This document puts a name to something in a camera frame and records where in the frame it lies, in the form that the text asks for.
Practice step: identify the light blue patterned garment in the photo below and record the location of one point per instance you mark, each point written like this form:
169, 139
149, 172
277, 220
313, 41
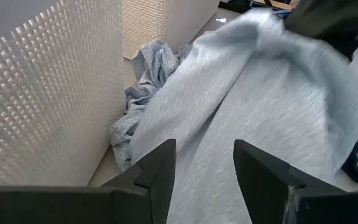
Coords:
154, 68

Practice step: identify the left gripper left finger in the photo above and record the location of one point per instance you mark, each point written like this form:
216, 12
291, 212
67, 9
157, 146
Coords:
120, 205

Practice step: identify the black garment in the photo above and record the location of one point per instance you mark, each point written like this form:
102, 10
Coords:
328, 18

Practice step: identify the light grey heather garment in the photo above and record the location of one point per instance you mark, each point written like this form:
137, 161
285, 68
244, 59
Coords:
259, 109

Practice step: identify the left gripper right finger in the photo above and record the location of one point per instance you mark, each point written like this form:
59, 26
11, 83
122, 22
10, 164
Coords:
275, 199

